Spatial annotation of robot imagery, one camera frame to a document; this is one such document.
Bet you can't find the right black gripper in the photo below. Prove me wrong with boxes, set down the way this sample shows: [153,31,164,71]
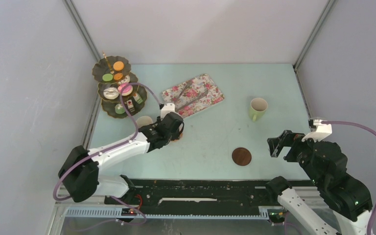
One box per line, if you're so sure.
[265,128,323,185]

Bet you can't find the yellow mug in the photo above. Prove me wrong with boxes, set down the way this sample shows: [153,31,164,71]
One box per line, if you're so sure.
[136,116,154,128]

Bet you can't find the pink mug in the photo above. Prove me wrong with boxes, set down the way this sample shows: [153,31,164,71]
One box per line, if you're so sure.
[171,131,183,141]

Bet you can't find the metal serving tongs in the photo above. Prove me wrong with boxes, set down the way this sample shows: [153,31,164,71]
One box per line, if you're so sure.
[171,80,209,112]

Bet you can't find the chocolate cake slice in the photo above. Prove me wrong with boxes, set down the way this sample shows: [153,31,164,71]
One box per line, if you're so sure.
[126,99,135,113]

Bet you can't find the dark brown wooden coaster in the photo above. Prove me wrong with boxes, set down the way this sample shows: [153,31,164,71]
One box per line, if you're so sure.
[232,147,252,166]

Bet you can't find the green mug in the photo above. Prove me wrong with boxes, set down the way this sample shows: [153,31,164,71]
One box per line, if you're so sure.
[248,97,268,122]

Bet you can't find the green layered cake slice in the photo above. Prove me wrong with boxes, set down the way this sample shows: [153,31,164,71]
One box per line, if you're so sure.
[133,93,144,104]

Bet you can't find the green round cake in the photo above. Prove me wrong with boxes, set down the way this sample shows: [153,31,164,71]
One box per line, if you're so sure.
[115,103,126,115]

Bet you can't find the pink frosted donut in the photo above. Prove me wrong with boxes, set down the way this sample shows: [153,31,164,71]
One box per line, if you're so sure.
[117,83,133,96]

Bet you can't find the white chocolate-drizzled donut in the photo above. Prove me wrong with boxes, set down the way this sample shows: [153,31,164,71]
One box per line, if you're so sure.
[103,87,119,100]
[120,75,131,84]

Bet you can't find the small orange macaron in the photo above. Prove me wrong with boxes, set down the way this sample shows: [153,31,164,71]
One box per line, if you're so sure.
[113,73,123,81]

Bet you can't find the green macaron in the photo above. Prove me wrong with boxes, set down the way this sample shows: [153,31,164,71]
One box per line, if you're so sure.
[102,73,114,82]

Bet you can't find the orange round biscuit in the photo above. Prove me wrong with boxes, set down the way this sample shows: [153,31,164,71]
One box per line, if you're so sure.
[113,61,125,71]

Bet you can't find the woven rattan coaster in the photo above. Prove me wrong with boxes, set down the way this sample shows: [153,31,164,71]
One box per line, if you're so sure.
[172,134,183,142]

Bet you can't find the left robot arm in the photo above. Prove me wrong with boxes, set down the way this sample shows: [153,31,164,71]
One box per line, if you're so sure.
[55,112,184,204]

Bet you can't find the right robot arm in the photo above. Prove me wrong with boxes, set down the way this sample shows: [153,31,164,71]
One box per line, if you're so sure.
[265,130,373,235]

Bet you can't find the floral rectangular tray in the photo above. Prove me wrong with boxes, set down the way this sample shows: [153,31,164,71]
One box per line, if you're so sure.
[162,73,225,118]

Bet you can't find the three-tier dark dessert stand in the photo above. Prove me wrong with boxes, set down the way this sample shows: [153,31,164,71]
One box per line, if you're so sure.
[92,53,147,119]

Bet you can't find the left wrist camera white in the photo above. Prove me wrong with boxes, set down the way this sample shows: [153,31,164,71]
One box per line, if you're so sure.
[160,103,175,120]

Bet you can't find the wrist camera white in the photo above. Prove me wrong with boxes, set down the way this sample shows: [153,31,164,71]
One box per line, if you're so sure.
[160,103,175,120]
[302,118,332,142]

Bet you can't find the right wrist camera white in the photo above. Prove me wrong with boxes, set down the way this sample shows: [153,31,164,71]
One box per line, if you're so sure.
[302,118,332,142]

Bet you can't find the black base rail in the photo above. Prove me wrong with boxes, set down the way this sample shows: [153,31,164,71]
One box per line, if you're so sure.
[58,178,331,221]

